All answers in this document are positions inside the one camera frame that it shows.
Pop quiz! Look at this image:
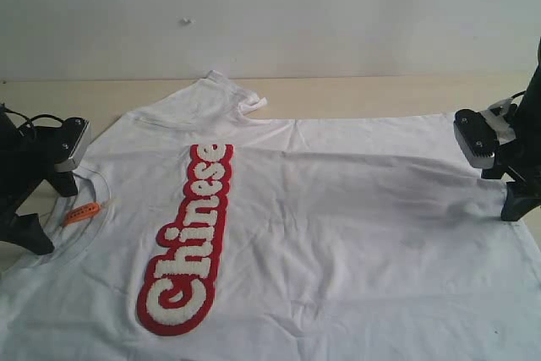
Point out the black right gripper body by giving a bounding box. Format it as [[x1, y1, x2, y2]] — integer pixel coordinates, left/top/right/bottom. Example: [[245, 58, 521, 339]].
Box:
[[502, 98, 540, 193]]

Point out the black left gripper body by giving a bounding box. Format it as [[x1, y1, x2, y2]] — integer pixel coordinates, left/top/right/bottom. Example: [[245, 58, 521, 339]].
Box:
[[1, 104, 64, 218]]

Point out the white t-shirt red Chinese patch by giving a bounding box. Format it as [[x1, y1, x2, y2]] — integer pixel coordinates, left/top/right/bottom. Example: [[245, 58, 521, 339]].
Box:
[[1, 72, 540, 360]]

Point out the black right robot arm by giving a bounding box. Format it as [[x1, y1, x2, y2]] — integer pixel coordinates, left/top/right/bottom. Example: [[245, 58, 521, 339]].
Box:
[[482, 67, 540, 222]]

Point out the orange hang tag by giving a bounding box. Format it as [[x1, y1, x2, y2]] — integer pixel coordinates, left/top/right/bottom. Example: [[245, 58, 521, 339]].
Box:
[[62, 202, 102, 227]]

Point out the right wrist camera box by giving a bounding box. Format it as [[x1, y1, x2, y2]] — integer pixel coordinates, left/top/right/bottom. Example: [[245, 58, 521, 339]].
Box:
[[453, 109, 499, 170]]

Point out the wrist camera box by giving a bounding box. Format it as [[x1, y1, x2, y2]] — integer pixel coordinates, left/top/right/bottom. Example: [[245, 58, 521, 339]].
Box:
[[53, 118, 91, 172], [453, 109, 499, 170]]

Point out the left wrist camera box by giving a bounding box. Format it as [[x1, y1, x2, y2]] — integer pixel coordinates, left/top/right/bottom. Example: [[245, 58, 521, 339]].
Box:
[[53, 118, 91, 172]]

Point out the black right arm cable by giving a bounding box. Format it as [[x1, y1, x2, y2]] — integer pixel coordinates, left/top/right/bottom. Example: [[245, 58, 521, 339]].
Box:
[[492, 90, 527, 111]]

